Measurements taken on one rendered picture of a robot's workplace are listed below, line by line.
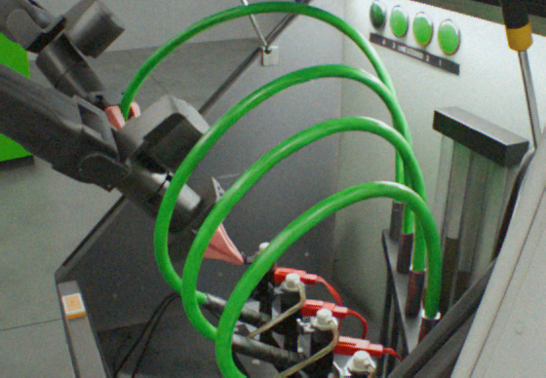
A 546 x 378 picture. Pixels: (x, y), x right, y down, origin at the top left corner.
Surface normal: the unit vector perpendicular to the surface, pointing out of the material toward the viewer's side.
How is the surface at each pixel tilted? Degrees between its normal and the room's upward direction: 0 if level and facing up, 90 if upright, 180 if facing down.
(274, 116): 90
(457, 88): 90
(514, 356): 76
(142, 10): 90
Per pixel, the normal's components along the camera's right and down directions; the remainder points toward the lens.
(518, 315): -0.89, -0.07
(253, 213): 0.40, 0.37
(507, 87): -0.91, 0.16
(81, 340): 0.00, -0.91
